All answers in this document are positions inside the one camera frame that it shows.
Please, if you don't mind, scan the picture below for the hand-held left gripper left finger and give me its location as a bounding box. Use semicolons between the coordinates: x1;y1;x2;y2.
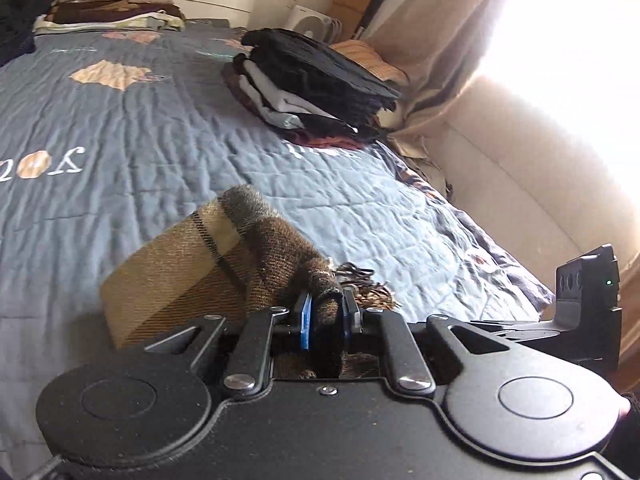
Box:
143;292;314;396

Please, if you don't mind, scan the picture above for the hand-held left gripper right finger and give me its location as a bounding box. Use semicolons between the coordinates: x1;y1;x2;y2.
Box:
341;289;571;394

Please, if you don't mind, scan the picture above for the brown plaid scarf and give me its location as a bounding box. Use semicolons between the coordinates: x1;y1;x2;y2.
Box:
99;184;399;379

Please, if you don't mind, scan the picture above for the stack of folded black clothes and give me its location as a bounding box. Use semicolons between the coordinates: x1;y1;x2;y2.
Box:
221;27;404;152

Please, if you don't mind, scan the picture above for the stack of folded brown clothes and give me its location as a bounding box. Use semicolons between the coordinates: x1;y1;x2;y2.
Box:
33;0;188;38

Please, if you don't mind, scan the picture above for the blue-grey printed quilt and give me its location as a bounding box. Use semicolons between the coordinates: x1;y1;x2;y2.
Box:
0;20;557;461

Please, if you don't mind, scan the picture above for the tan ribbed cloth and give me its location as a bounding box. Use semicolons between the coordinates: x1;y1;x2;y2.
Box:
329;40;409;87

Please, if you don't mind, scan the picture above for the white fan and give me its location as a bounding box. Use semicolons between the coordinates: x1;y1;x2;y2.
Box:
285;4;347;44

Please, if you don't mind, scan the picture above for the beige curtain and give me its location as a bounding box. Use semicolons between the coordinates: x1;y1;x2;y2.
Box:
360;0;527;202

